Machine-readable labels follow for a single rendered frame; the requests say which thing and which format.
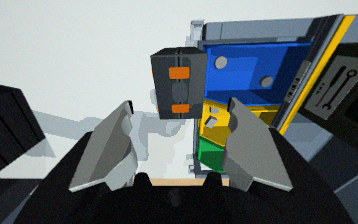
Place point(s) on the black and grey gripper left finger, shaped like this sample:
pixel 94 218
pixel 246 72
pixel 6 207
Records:
pixel 103 160

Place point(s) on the yellow open bin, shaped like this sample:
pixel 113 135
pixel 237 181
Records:
pixel 219 132

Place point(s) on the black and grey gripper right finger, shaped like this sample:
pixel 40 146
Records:
pixel 259 160

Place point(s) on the yellow flat bar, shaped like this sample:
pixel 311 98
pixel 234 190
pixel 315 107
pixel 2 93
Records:
pixel 332 44

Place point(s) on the green open bin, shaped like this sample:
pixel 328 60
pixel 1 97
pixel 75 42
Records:
pixel 210 156

